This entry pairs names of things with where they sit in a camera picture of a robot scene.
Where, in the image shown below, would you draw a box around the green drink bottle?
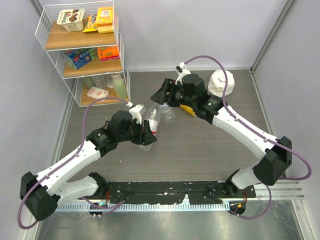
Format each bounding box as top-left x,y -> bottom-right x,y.
111,73 -> 128,100

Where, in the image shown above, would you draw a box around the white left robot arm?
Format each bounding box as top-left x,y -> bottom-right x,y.
19,110 -> 157,222

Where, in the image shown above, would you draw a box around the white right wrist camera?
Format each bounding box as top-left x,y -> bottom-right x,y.
175,62 -> 191,85

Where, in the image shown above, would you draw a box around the yellow snack bag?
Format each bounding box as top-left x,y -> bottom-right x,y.
82,14 -> 98,33

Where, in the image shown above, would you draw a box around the white slotted cable duct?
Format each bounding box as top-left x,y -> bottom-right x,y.
56,201 -> 230,213

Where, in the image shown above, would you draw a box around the white yogurt tub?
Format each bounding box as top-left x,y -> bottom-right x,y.
56,8 -> 85,32

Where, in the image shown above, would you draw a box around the yellow juice bottle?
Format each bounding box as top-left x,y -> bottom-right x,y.
180,104 -> 196,117

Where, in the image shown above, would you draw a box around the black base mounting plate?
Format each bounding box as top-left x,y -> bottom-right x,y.
104,181 -> 256,205

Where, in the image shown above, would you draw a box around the blue green box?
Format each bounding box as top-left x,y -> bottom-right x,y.
63,48 -> 96,70

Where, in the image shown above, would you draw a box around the white wire shelf rack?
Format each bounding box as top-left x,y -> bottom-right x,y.
35,0 -> 131,107

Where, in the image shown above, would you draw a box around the orange snack box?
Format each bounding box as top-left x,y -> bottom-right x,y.
97,46 -> 120,61

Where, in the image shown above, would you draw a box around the yellow orange cracker box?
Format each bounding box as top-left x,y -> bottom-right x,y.
95,6 -> 114,34

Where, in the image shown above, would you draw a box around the white pink tissue pack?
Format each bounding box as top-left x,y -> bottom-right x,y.
86,86 -> 110,103

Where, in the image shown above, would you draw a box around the clear bottle blue white label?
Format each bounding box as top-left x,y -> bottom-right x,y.
161,103 -> 175,124

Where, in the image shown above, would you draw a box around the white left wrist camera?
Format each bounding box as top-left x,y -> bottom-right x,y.
126,101 -> 146,125

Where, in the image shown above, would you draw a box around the clear bottle red label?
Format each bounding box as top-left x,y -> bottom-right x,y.
144,102 -> 162,136

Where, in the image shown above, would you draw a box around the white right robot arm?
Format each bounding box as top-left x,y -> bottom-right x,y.
150,73 -> 292,198

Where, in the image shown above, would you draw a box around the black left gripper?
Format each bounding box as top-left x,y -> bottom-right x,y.
117,117 -> 156,146

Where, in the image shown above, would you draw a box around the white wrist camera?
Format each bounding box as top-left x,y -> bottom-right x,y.
175,62 -> 191,85
126,101 -> 146,125

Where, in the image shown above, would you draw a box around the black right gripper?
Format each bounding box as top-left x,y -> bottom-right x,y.
151,78 -> 196,108

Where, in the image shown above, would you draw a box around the clear bottles on bottom shelf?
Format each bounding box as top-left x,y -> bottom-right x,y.
82,74 -> 114,89

